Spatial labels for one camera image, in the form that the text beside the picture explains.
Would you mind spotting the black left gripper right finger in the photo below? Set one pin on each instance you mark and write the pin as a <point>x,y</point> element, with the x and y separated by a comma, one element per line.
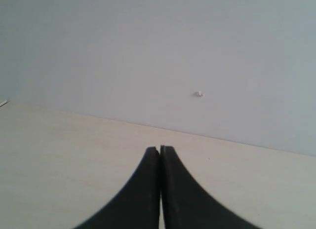
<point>186,205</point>

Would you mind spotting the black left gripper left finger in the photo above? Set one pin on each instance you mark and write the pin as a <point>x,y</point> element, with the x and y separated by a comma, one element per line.
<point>137,204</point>

